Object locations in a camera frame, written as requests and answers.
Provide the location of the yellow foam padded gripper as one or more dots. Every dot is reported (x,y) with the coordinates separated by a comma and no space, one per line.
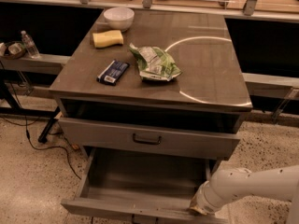
(202,199)

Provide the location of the grey drawer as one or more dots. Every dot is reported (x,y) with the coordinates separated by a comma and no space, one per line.
(140,188)
(183,143)

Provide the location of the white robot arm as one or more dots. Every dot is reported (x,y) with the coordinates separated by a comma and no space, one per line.
(230,185)

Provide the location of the grey drawer cabinet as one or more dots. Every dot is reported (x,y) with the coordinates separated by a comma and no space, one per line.
(209,96)

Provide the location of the grey top drawer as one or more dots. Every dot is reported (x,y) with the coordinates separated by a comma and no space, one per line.
(183,143)

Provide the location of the grey side shelf right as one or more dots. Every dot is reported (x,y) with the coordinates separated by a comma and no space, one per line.
(272,86)

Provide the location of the grey side shelf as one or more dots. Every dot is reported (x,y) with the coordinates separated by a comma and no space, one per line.
(272,86)
(45,64)

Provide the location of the green chip bag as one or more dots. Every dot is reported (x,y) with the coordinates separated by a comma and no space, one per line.
(155,64)

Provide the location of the blue snack bar wrapper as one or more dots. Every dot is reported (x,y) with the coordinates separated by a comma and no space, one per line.
(112,73)

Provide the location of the yellow sponge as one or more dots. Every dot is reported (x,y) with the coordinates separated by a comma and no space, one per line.
(107,39)

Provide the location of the grey side shelf left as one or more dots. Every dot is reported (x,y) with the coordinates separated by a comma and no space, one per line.
(45,64)

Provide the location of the white bowl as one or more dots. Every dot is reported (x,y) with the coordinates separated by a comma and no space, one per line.
(119,18)

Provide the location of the clear plastic water bottle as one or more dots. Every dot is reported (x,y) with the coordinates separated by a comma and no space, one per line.
(30,45)

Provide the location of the dark bowl with items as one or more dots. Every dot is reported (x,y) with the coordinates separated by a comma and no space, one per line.
(12,50)

